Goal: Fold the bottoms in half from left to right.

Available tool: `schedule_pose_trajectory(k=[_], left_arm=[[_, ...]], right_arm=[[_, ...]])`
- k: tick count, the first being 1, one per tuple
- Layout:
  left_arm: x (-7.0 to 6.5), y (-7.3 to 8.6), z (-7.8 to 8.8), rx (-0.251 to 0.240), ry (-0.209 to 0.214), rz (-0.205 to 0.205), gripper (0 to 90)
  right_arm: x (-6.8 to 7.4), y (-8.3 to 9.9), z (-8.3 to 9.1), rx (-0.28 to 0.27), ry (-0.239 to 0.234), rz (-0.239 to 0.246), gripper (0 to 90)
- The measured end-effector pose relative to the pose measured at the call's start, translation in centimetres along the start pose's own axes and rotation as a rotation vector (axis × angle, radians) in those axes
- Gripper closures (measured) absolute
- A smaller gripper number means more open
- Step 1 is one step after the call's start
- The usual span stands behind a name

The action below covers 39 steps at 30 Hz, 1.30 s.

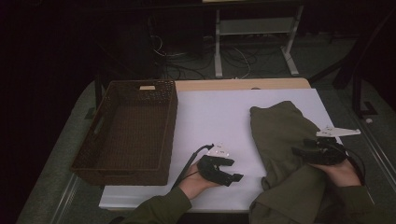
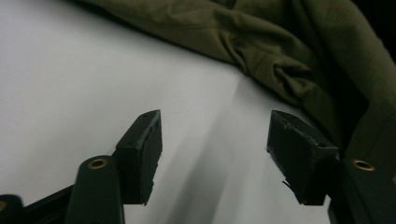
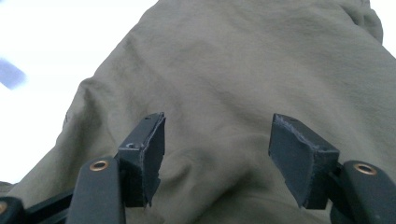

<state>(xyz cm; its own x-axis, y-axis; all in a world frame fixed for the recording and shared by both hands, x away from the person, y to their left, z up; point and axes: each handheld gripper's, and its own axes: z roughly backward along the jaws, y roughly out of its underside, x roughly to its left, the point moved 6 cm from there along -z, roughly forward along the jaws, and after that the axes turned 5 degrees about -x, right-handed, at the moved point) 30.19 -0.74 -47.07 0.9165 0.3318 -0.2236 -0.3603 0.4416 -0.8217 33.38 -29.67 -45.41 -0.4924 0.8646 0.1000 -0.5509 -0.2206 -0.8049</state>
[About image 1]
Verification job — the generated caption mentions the hand-held gripper cable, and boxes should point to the hand-held gripper cable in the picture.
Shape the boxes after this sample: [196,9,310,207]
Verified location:
[341,145,368,187]
[171,143,216,191]

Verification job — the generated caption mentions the black metal stand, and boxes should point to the black metal stand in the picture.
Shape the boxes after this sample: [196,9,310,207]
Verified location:
[307,8,396,119]

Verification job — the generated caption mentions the metal rail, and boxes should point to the metal rail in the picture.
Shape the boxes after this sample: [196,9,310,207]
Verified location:
[354,119,396,191]
[49,173,80,224]

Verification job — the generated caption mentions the white board sheet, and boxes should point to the white board sheet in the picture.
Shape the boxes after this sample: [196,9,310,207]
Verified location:
[98,88,378,214]

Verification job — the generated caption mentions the brown woven basket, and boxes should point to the brown woven basket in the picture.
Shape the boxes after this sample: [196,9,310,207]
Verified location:
[70,79,179,187]

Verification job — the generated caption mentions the tangle of floor cables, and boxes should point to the tangle of floor cables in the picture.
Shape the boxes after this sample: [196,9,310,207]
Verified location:
[148,33,260,80]

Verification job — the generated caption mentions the olive green pants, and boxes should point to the olive green pants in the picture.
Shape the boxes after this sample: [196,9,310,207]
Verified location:
[248,100,347,224]

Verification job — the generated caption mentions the right hand-held gripper cable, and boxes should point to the right hand-held gripper cable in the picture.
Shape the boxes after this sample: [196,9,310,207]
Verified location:
[341,145,368,187]

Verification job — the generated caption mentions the left hand-held gripper cable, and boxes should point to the left hand-held gripper cable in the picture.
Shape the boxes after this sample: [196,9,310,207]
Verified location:
[171,143,216,191]

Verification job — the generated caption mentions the person's right hand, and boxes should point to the person's right hand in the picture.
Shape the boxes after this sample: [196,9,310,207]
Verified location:
[309,158,362,188]

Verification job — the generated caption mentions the black post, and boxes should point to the black post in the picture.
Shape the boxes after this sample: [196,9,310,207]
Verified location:
[93,72,105,108]

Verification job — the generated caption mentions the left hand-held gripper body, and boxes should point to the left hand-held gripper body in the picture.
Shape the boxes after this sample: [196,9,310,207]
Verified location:
[196,143,233,188]

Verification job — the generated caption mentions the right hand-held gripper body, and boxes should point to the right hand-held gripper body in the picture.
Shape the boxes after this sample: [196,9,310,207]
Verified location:
[306,125,362,167]

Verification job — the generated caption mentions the white metal desk frame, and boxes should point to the white metal desk frame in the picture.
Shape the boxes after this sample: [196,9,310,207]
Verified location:
[214,5,304,78]

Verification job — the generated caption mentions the person's left hand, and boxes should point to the person's left hand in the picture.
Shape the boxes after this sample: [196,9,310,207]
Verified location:
[177,161,220,201]

